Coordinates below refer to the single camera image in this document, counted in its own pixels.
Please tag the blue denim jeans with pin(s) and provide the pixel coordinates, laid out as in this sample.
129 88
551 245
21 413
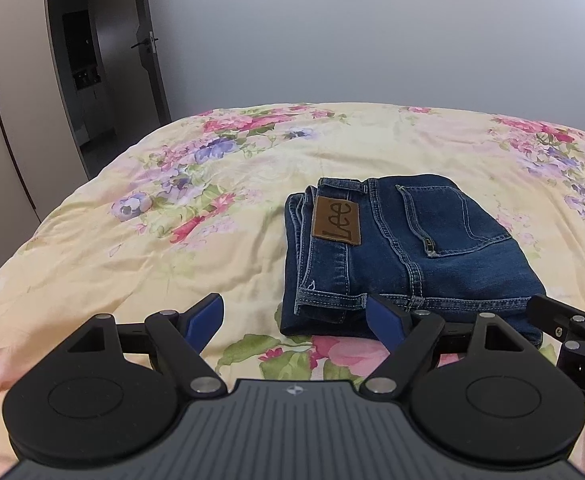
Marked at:
418 242

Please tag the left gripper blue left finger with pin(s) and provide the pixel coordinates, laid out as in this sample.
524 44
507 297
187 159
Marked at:
177 340

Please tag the beige wardrobe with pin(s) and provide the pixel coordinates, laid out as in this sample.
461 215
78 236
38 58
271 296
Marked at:
40 163

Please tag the dark wooden door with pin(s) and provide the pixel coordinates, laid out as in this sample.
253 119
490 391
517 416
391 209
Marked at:
109 74

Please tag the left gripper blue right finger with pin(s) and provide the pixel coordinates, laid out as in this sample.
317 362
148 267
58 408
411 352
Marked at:
411 339

